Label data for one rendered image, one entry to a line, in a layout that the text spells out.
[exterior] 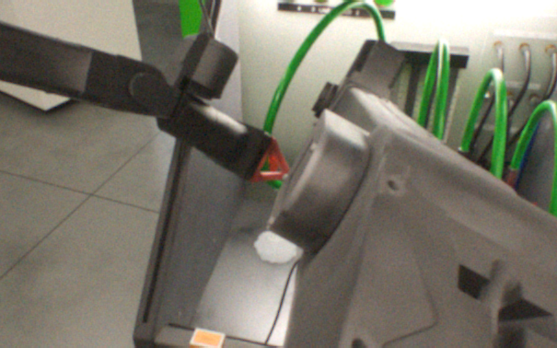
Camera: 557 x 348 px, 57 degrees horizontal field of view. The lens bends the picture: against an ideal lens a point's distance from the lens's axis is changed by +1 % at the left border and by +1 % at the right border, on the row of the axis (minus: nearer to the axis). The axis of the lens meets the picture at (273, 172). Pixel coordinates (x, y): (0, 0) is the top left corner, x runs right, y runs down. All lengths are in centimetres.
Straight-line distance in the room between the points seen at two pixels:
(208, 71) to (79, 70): 15
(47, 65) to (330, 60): 66
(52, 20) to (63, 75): 297
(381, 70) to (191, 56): 22
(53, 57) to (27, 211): 233
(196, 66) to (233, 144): 11
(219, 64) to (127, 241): 194
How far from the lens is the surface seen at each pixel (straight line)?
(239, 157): 66
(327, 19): 74
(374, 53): 60
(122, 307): 223
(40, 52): 56
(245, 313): 107
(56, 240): 262
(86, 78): 56
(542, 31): 107
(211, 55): 63
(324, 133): 15
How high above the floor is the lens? 166
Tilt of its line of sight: 36 degrees down
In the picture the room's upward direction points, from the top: straight up
